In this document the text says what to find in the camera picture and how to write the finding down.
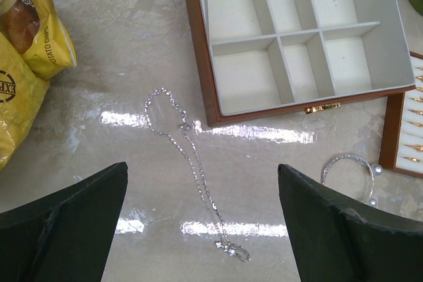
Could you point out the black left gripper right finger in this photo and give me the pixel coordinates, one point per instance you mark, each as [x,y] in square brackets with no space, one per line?
[337,238]

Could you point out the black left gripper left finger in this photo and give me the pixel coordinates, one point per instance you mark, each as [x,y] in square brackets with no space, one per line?
[67,235]

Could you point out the brown jewelry box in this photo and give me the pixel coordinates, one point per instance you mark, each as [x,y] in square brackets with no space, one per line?
[261,58]

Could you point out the yellow potato chips bag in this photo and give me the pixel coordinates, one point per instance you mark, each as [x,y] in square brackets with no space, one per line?
[35,46]

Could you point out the brown ring earring tray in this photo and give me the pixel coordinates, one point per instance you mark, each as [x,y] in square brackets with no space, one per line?
[401,144]

